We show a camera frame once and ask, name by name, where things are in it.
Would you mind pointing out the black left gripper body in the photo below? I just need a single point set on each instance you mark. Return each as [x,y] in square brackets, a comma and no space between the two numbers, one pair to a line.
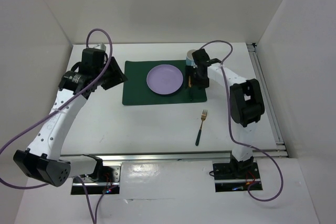
[101,78]

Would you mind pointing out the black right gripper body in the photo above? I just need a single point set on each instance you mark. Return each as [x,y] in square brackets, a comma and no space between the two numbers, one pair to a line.
[201,81]

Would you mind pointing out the gold knife green handle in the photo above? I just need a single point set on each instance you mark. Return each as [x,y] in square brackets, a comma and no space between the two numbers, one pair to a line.
[189,88]

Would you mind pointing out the light blue mug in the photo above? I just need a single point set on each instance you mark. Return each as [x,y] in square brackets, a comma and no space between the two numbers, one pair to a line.
[189,58]

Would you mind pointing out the dark green placemat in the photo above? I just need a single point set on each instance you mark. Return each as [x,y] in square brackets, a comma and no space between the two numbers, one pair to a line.
[137,92]

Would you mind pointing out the lilac plate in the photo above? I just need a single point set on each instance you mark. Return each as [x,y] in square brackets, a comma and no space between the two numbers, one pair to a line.
[164,79]

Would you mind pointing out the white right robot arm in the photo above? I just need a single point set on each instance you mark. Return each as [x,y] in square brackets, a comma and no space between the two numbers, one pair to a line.
[245,102]

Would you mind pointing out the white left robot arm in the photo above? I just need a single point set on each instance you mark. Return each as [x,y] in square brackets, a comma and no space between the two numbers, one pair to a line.
[41,159]

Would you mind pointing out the gold fork green handle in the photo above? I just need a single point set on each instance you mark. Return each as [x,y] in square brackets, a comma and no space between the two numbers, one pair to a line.
[203,118]

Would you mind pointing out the aluminium front rail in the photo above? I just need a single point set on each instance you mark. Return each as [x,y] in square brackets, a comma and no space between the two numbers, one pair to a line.
[180,156]

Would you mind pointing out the aluminium side rail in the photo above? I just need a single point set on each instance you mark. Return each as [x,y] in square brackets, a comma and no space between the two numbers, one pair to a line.
[280,145]

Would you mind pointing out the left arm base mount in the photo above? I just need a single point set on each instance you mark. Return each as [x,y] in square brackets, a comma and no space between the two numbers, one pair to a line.
[108,182]

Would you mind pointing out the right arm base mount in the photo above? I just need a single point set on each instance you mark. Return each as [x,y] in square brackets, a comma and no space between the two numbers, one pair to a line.
[228,179]

